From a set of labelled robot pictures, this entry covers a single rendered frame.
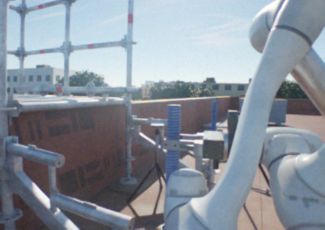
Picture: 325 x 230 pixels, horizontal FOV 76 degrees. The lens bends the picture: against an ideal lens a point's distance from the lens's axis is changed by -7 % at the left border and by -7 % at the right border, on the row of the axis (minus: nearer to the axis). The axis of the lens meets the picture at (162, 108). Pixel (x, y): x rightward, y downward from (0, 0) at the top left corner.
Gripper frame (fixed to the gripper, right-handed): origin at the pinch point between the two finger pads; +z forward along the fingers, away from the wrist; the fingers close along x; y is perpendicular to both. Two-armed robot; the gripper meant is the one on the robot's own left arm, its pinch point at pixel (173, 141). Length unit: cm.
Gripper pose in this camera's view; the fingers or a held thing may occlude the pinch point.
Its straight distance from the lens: 62.3
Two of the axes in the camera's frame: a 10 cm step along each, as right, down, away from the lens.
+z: -9.8, -0.4, 2.0
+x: 2.0, -0.6, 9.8
